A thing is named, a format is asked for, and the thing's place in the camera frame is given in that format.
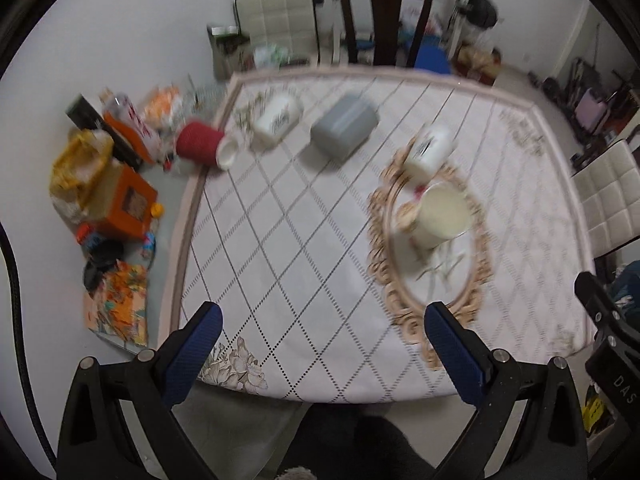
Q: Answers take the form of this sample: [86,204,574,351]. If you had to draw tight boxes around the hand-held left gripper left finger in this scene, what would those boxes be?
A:
[57,301,224,480]

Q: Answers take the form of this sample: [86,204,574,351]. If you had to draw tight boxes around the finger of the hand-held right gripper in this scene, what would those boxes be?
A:
[574,271,633,348]

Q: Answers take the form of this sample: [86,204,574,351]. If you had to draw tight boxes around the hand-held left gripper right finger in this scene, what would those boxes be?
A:
[424,301,589,480]

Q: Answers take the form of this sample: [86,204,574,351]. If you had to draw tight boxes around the white labelled jar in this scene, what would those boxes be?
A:
[403,124,457,182]

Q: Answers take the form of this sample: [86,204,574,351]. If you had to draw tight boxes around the red cup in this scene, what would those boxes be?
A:
[175,119,242,170]

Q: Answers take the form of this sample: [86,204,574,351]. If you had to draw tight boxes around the white printed cup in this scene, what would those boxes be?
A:
[251,91,304,149]

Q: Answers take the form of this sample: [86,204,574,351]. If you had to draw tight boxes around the cream cup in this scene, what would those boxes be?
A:
[411,181,474,252]

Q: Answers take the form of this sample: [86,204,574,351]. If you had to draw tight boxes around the orange printed packet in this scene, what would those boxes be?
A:
[84,261,150,347]

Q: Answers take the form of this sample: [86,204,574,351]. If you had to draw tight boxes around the white padded chair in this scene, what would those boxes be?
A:
[571,139,640,257]

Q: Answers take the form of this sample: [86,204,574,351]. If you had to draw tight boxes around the black cloth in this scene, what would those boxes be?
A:
[83,239,126,292]

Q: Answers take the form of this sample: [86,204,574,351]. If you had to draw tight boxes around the person's dark pants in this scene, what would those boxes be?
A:
[284,401,442,480]

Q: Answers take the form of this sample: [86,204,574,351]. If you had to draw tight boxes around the diamond patterned table mat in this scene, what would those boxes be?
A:
[171,64,599,407]

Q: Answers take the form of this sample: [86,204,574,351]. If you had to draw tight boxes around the blue can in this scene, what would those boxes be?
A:
[74,223,109,252]

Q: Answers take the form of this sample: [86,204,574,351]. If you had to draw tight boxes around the orange box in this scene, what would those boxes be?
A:
[91,164,159,239]

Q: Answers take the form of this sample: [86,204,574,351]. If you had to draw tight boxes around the pink suitcase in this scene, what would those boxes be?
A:
[574,86,612,137]

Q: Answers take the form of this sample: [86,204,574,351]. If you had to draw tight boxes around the yellow plastic bag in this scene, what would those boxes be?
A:
[49,129,117,222]

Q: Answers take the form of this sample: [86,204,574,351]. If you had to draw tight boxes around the red and white packet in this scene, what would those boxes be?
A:
[101,91,164,162]

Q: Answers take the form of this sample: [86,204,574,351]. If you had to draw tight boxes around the grey ribbed container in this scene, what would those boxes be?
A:
[310,93,379,162]

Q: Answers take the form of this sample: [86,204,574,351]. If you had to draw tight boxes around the orange snack bag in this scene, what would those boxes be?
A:
[141,86,182,129]

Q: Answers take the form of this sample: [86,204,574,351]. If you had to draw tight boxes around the long black box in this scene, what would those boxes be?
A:
[66,93,147,169]

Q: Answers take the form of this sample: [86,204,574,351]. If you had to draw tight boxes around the blue bin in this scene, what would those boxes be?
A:
[414,41,452,74]

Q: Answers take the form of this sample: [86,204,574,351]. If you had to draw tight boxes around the green carton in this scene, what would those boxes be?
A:
[206,24,252,81]

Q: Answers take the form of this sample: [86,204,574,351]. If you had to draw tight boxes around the black tripod stand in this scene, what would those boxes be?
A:
[449,0,477,57]

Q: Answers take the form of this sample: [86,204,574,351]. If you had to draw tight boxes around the dark wooden chair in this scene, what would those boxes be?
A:
[342,0,434,69]

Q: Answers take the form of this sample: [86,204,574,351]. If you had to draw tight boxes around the cream padded chair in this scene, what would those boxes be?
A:
[234,0,321,67]

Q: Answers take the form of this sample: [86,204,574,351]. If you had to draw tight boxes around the white pole stand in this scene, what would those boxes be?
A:
[329,0,344,64]

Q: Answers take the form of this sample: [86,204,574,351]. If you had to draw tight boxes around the black cable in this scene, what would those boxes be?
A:
[0,224,57,467]

